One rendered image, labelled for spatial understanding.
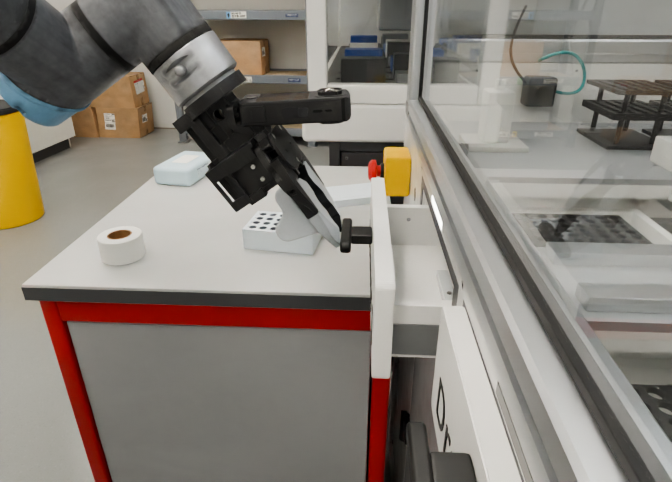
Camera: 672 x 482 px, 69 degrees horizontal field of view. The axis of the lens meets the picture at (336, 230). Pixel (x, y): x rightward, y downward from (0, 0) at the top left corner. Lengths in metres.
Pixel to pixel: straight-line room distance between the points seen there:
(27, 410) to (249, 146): 1.49
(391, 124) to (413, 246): 0.69
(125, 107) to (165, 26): 4.46
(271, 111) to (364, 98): 0.84
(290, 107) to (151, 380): 0.58
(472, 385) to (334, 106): 0.30
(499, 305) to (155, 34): 0.38
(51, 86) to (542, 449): 0.48
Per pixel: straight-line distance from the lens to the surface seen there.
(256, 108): 0.51
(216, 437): 0.98
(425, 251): 0.69
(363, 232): 0.56
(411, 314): 0.47
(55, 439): 1.74
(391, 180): 0.85
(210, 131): 0.53
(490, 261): 0.35
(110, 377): 0.95
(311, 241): 0.82
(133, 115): 4.94
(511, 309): 0.30
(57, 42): 0.51
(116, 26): 0.52
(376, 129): 1.34
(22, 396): 1.94
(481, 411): 0.32
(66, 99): 0.54
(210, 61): 0.51
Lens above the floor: 1.15
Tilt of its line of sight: 25 degrees down
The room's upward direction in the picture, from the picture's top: straight up
